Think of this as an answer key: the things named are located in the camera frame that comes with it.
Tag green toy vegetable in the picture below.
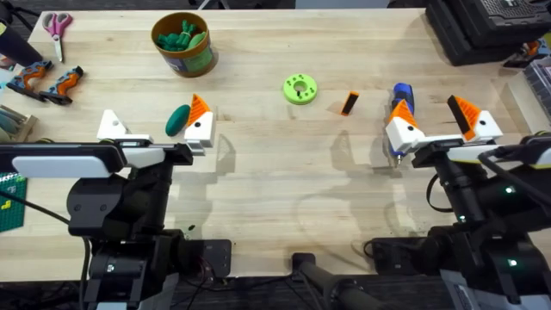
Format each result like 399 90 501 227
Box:
164 103 192 138

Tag blue electric screwdriver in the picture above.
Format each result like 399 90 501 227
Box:
388 82 416 169

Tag orange ribbed wedge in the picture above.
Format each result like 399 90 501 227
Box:
340 90 361 117

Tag clear plastic box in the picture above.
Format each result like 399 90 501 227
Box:
521 55 551 124

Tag brown tub of green toys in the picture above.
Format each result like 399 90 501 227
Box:
150 11 220 79

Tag small orange blue tool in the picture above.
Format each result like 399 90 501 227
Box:
502 38 551 70

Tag stacked black boxes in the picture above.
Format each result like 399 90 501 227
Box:
424 0 551 67

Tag wooden box of tools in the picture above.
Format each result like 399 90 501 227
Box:
0 104 39 144

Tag green disc with holes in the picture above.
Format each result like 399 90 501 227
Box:
282 73 319 106

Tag black cylinder device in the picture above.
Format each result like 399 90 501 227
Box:
0 7 45 68

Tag green board with blocks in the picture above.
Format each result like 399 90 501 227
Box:
0 171 28 234

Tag black cable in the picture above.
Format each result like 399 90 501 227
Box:
425 171 455 214

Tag pink handled scissors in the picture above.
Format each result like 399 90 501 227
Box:
41 11 74 64

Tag black rail handle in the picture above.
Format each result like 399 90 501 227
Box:
291 251 391 310

